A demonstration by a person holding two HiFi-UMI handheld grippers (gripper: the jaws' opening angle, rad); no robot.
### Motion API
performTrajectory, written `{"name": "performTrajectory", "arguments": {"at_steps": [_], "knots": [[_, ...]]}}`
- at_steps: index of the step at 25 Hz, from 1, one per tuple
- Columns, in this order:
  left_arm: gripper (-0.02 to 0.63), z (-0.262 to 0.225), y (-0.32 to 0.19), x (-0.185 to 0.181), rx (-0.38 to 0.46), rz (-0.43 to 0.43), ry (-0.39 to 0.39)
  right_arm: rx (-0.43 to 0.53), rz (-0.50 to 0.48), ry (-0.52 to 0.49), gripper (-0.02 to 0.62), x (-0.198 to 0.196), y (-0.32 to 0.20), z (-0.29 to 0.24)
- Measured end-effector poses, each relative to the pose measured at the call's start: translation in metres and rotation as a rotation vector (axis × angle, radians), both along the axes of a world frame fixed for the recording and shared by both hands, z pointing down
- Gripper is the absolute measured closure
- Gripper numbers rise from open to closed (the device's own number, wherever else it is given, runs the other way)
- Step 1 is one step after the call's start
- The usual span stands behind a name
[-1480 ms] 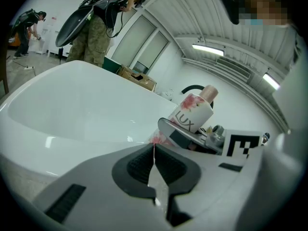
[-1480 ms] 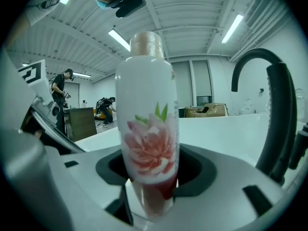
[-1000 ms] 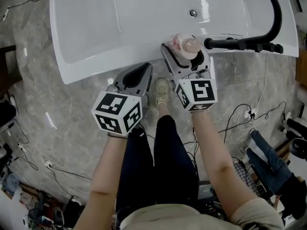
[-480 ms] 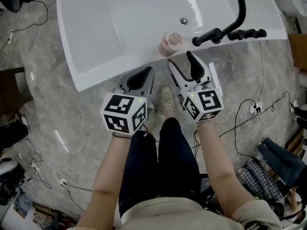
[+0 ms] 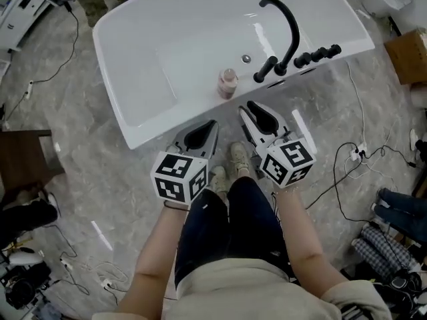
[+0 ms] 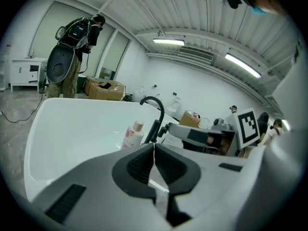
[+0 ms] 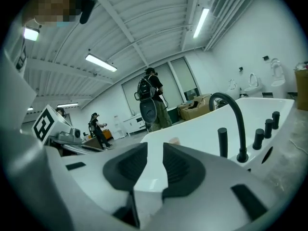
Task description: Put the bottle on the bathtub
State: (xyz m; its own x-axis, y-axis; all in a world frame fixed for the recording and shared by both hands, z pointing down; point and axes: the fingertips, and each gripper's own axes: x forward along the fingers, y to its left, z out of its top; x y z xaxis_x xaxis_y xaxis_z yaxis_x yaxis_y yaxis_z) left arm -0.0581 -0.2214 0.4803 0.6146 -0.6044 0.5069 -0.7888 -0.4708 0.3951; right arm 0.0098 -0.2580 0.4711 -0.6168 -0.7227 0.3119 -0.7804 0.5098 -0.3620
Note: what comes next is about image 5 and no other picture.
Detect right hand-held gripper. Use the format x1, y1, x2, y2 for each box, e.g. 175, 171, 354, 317
238, 100, 317, 190

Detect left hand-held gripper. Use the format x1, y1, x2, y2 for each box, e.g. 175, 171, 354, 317
150, 119, 220, 203

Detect pink bottle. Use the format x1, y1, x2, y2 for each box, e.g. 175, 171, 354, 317
217, 68, 240, 101

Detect white bathtub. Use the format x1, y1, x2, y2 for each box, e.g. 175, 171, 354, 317
92, 0, 376, 151

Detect person's left forearm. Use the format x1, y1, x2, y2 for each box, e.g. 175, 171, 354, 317
115, 199, 191, 320

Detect person's right forearm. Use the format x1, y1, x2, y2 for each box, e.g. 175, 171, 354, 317
273, 184, 352, 300

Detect person's right beige shoe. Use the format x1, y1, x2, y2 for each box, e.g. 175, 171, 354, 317
230, 141, 250, 177

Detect person's beige shoe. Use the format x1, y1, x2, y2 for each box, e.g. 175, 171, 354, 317
230, 141, 250, 177
207, 165, 228, 195

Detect person's left beige shoe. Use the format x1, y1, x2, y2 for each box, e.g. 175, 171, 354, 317
207, 165, 228, 195

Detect black faucet knobs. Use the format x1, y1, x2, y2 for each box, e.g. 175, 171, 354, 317
293, 43, 343, 69

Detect person's dark jeans legs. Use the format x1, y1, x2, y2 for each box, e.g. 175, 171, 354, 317
174, 176, 295, 290

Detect black curved faucet spout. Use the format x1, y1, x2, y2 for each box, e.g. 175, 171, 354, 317
259, 0, 301, 77

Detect person's beige top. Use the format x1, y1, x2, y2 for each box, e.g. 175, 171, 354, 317
91, 257, 393, 320

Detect cardboard box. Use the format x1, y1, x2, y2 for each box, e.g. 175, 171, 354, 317
383, 28, 427, 86

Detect checked cloth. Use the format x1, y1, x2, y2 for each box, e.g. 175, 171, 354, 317
351, 223, 418, 280

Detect dark wooden table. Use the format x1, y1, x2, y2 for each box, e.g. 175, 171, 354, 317
0, 129, 66, 200

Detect black bag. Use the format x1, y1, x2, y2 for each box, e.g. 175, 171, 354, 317
0, 197, 59, 243

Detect white rounded device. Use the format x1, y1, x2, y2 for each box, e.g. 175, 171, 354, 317
7, 249, 37, 265

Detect white cabinet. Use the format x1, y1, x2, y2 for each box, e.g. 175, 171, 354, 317
0, 0, 61, 53

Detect black hand shower handle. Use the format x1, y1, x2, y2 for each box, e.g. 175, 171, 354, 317
253, 55, 279, 83

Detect black looped cable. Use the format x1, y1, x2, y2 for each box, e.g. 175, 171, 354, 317
304, 141, 418, 223

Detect white cable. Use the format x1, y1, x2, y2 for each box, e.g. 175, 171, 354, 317
345, 60, 368, 148

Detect black floor cable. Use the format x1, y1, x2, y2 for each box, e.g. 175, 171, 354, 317
5, 1, 80, 121

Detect black camera equipment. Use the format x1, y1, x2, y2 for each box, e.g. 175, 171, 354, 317
0, 261, 53, 310

